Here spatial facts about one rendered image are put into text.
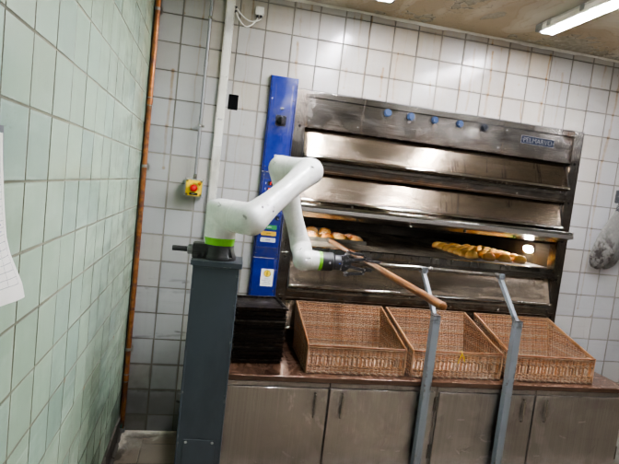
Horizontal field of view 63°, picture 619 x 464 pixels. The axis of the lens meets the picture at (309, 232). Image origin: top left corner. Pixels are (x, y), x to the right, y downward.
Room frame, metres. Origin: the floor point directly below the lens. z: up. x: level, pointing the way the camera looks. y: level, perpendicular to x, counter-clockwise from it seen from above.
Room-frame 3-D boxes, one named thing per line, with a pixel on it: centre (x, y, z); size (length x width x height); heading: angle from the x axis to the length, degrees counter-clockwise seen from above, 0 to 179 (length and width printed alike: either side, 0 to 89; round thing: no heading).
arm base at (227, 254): (2.10, 0.42, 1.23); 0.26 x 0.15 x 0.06; 99
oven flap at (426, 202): (3.24, -0.78, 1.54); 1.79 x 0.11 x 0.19; 102
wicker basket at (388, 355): (2.86, -0.28, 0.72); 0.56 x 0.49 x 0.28; 102
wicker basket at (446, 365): (2.97, -0.85, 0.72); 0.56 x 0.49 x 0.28; 103
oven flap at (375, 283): (3.24, -0.78, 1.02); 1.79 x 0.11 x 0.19; 102
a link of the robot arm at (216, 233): (2.10, 0.36, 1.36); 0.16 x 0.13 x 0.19; 53
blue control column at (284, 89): (3.93, 0.44, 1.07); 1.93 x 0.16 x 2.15; 12
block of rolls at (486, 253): (3.79, -1.26, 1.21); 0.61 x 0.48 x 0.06; 12
